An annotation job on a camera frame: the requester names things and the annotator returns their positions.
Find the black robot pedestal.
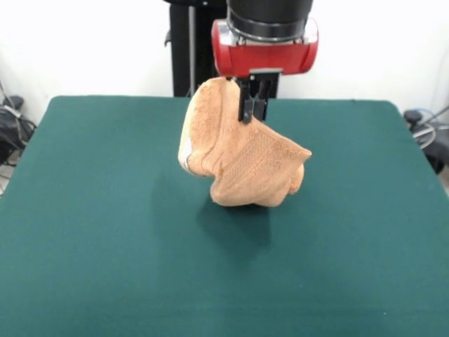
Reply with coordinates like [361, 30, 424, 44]
[163, 4, 281, 100]

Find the dark green table cloth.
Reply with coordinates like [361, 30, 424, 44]
[0, 95, 449, 337]

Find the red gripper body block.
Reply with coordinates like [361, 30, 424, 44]
[210, 18, 320, 79]

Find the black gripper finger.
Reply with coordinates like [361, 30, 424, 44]
[253, 79, 274, 122]
[237, 79, 255, 124]

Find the tan terry towel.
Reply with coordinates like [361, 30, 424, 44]
[177, 77, 313, 209]

